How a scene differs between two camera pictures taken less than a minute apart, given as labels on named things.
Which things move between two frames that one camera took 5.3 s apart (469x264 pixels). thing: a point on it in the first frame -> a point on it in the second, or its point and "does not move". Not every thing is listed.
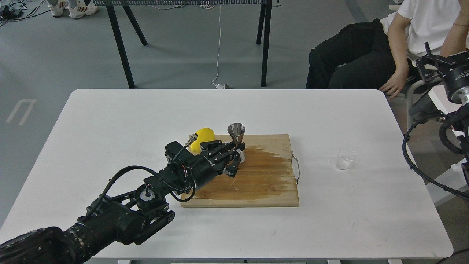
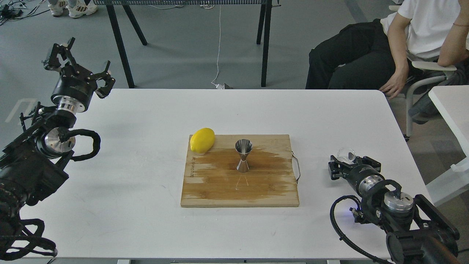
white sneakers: [80, 10] does not move
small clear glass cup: [344, 155] does not move
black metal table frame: [265, 11] does not move
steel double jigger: [236, 130] -> [243, 146]
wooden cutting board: [266, 178] does not move
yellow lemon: [205, 134] does not move
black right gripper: [454, 70] -> [365, 176]
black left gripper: [195, 170] -> [75, 86]
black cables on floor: [14, 12] does not move
